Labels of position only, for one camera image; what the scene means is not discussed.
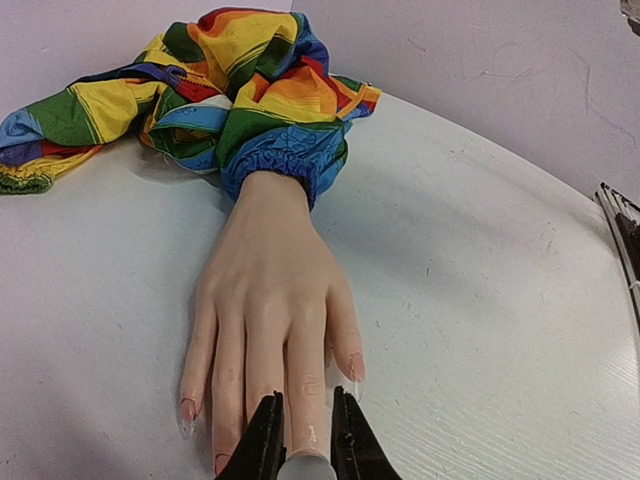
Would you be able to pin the colourful rainbow jacket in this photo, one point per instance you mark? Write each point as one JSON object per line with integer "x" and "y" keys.
{"x": 237, "y": 92}

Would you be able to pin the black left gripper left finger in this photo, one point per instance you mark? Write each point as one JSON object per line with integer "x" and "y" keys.
{"x": 260, "y": 452}

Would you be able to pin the mannequin hand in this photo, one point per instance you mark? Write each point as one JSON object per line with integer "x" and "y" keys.
{"x": 270, "y": 304}

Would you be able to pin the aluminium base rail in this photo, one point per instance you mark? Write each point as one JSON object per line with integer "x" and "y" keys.
{"x": 622, "y": 216}

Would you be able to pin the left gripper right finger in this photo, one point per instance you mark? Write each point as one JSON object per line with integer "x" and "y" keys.
{"x": 355, "y": 451}

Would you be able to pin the nail polish brush cap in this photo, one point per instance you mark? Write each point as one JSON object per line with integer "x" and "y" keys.
{"x": 306, "y": 467}

